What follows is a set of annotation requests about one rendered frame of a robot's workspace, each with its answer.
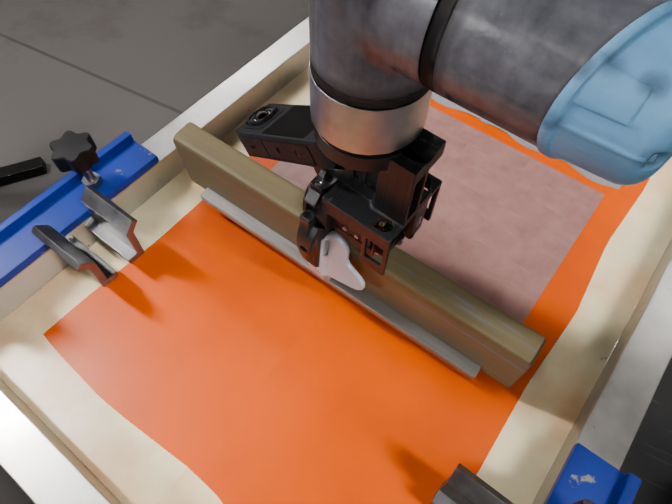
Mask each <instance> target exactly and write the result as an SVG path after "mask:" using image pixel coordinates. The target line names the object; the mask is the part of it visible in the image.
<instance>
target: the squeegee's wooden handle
mask: <svg viewBox="0 0 672 504"><path fill-rule="evenodd" d="M173 142H174V144H175V146H176V149H177V151H178V153H179V155H180V157H181V159H182V161H183V163H184V165H185V167H186V169H187V171H188V173H189V176H190V178H191V180H192V181H193V182H195V183H196V184H198V185H199V186H201V187H202V188H204V189H206V188H207V187H208V188H209V189H211V190H212V191H214V192H215V193H217V194H218V195H220V196H221V197H223V198H224V199H226V200H227V201H229V202H230V203H232V204H234V205H235V206H237V207H238V208H240V209H241V210H243V211H244V212H246V213H247V214H249V215H250V216H252V217H253V218H255V219H256V220H258V221H260V222H261V223H263V224H264V225H266V226H267V227H269V228H270V229H272V230H273V231H275V232H276V233H278V234H279V235H281V236H282V237H284V238H286V239H287V240H289V241H290V242H292V243H293V244H295V245H296V246H297V232H298V228H299V224H300V218H299V216H300V215H301V214H302V213H303V210H302V207H303V199H304V195H305V191H304V190H302V189H300V188H299V187H297V186H296V185H294V184H292V183H291V182H289V181H287V180H286V179H284V178H282V177H281V176H279V175H277V174H276V173H274V172H273V171H271V170H269V169H268V168H266V167H264V166H263V165H261V164H259V163H258V162H256V161H254V160H253V159H251V158H249V157H248V156H246V155H245V154H243V153H241V152H240V151H238V150H236V149H235V148H233V147H231V146H230V145H228V144H226V143H225V142H223V141H222V140H220V139H218V138H217V137H215V136H213V135H212V134H210V133H208V132H207V131H205V130H203V129H202V128H200V127H198V126H197V125H195V124H194V123H192V122H189V123H187V124H186V125H185V126H184V127H183V128H181V129H180V130H179V131H178V132H177V133H176V134H175V136H174V137H173ZM341 236H342V235H341ZM342 237H343V236H342ZM343 238H344V239H345V240H346V241H347V243H348V245H349V248H350V253H349V260H350V262H351V264H352V265H353V267H354V268H355V269H356V270H357V271H358V273H359V274H360V275H361V276H362V278H363V279H364V281H365V288H364V289H363V290H365V291H367V292H368V293H370V294H371V295H373V296H374V297H376V298H377V299H379V300H380V301H382V302H383V303H385V304H386V305H388V306H389V307H391V308H393V309H394V310H396V311H397V312H399V313H400V314H402V315H403V316H405V317H406V318H408V319H409V320H411V321H412V322H414V323H415V324H417V325H418V326H420V327H422V328H423V329H425V330H426V331H428V332H429V333H431V334H432V335H434V336H435V337H437V338H438V339H440V340H441V341H443V342H444V343H446V344H448V345H449V346H451V347H452V348H454V349H455V350H457V351H458V352H460V353H461V354H463V355H464V356H466V357H467V358H469V359H470V360H472V361H474V362H475V363H477V364H478V365H480V366H481V369H480V370H481V371H483V372H484V373H486V374H487V375H489V376H490V377H492V378H493V379H495V380H496V381H498V382H499V383H501V384H502V385H504V386H505V387H511V386H512V385H513V384H514V383H515V382H516V381H517V380H518V379H519V378H520V377H521V376H522V375H523V374H524V373H525V372H526V371H527V370H528V369H529V368H530V367H531V365H532V364H533V363H534V361H535V359H536V358H537V356H538V354H539V353H540V351H541V349H542V347H543V346H544V344H545V342H546V338H545V337H544V336H542V335H541V334H539V333H537V332H536V331H534V330H532V329H531V328H529V327H528V326H526V325H524V324H523V323H521V322H519V321H518V320H516V319H514V318H513V317H511V316H509V315H508V314H506V313H504V312H503V311H501V310H500V309H498V308H496V307H495V306H493V305H491V304H490V303H488V302H486V301H485V300H483V299H481V298H480V297H478V296H477V295H475V294H473V293H472V292H470V291H468V290H467V289H465V288H463V287H462V286H460V285H458V284H457V283H455V282H453V281H452V280H450V279H449V278H447V277H445V276H444V275H442V274H440V273H439V272H437V271H435V270H434V269H432V268H430V267H429V266H427V265H426V264H424V263H422V262H421V261H419V260H417V259H416V258H414V257H412V256H411V255H409V254H407V253H406V252H404V251H402V250H401V249H399V248H398V247H396V246H394V248H392V249H391V251H390V252H389V256H388V261H387V265H386V270H385V274H384V275H383V276H381V275H380V274H378V273H377V272H376V271H374V270H373V269H371V268H370V267H368V266H367V265H365V264H364V263H362V262H361V261H360V253H361V250H360V249H359V248H357V247H356V246H354V245H353V244H351V241H349V240H348V239H346V238H345V237H343Z"/></svg>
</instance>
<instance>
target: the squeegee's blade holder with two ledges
mask: <svg viewBox="0 0 672 504"><path fill-rule="evenodd" d="M200 196H201V198H202V200H203V201H204V202H205V203H207V204H208V205H210V206H211V207H213V208H214V209H216V210H217V211H219V212H220V213H222V214H223V215H225V216H226V217H228V218H229V219H231V220H232V221H234V222H235V223H237V224H238V225H240V226H241V227H243V228H244V229H246V230H247V231H249V232H250V233H252V234H253V235H255V236H256V237H258V238H259V239H261V240H262V241H264V242H265V243H267V244H268V245H270V246H271V247H273V248H274V249H276V250H277V251H279V252H280V253H282V254H283V255H285V256H286V257H288V258H289V259H291V260H292V261H294V262H295V263H297V264H298V265H300V266H301V267H303V268H304V269H306V270H307V271H309V272H310V273H312V274H313V275H315V276H316V277H318V278H319V279H321V280H322V281H324V282H325V283H327V284H328V285H330V286H331V287H333V288H334V289H336V290H337V291H339V292H340V293H342V294H343V295H345V296H346V297H348V298H349V299H351V300H352V301H354V302H355V303H357V304H358V305H360V306H361V307H363V308H364V309H366V310H367V311H369V312H370V313H372V314H373V315H375V316H376V317H378V318H379V319H381V320H382V321H384V322H385V323H387V324H388V325H390V326H391V327H393V328H394V329H396V330H397V331H399V332H400V333H401V334H403V335H404V336H406V337H407V338H409V339H410V340H412V341H413V342H415V343H416V344H418V345H419V346H421V347H422V348H424V349H425V350H427V351H428V352H430V353H431V354H433V355H434V356H436V357H437V358H439V359H440V360H442V361H443V362H445V363H446V364H448V365H449V366H451V367H452V368H454V369H455V370H457V371H458V372H460V373H461V374H463V375H464V376H466V377H467V378H469V379H470V380H474V378H475V377H476V375H477V374H478V372H479V370H480V369H481V366H480V365H478V364H477V363H475V362H474V361H472V360H470V359H469V358H467V357H466V356H464V355H463V354H461V353H460V352H458V351H457V350H455V349H454V348H452V347H451V346H449V345H448V344H446V343H444V342H443V341H441V340H440V339H438V338H437V337H435V336H434V335H432V334H431V333H429V332H428V331H426V330H425V329H423V328H422V327H420V326H418V325H417V324H415V323H414V322H412V321H411V320H409V319H408V318H406V317H405V316H403V315H402V314H400V313H399V312H397V311H396V310H394V309H393V308H391V307H389V306H388V305H386V304H385V303H383V302H382V301H380V300H379V299H377V298H376V297H374V296H373V295H371V294H370V293H368V292H367V291H365V290H363V289H362V290H355V289H353V288H351V287H349V286H347V285H345V284H343V283H341V282H339V281H337V280H335V279H333V278H332V277H331V279H330V280H324V279H322V278H321V277H320V276H318V275H317V274H316V273H315V272H314V271H313V270H312V269H311V267H310V266H309V265H308V263H307V261H306V260H305V259H304V258H303V257H302V255H301V253H300V251H299V249H298V247H297V246H296V245H295V244H293V243H292V242H290V241H289V240H287V239H286V238H284V237H282V236H281V235H279V234H278V233H276V232H275V231H273V230H272V229H270V228H269V227H267V226H266V225H264V224H263V223H261V222H260V221H258V220H256V219H255V218H253V217H252V216H250V215H249V214H247V213H246V212H244V211H243V210H241V209H240V208H238V207H237V206H235V205H234V204H232V203H230V202H229V201H227V200H226V199H224V198H223V197H221V196H220V195H218V194H217V193H215V192H214V191H212V190H211V189H209V188H208V187H207V188H206V189H205V190H204V191H203V192H202V193H201V194H200Z"/></svg>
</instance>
